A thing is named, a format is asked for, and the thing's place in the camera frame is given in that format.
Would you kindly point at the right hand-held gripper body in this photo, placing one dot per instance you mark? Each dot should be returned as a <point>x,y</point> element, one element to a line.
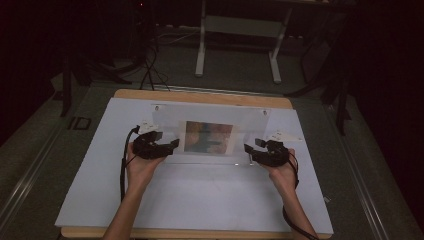
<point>275,155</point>

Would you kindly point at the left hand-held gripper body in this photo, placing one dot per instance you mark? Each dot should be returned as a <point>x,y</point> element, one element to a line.
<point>146,148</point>

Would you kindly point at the photo card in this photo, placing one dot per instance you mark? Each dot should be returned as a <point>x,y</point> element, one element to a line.
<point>208,137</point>

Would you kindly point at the clear acrylic photo frame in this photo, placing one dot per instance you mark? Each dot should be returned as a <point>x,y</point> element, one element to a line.
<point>210,113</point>

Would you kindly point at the person's right hand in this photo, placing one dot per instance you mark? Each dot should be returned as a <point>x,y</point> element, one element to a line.
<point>283,175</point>

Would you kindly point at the person's left hand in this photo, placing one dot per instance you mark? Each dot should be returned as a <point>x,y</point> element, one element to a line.
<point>143,170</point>

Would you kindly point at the wooden table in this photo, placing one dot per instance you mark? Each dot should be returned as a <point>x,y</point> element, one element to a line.
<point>200,97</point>

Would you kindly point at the white table mat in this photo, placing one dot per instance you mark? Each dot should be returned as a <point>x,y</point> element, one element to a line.
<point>200,196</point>

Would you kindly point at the dark tripod stand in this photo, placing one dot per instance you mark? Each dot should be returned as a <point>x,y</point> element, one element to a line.
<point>336,80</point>

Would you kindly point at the black stand with legs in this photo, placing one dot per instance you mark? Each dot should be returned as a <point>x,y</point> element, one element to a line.
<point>71,73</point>

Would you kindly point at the black floor bracket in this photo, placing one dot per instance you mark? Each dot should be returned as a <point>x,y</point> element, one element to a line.
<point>79,123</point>

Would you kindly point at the metal floor rail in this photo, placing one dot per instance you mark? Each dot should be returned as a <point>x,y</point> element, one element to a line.
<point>28,173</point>
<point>361,176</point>

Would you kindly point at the white metal desk frame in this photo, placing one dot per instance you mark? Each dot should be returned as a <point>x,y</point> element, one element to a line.
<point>238,26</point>

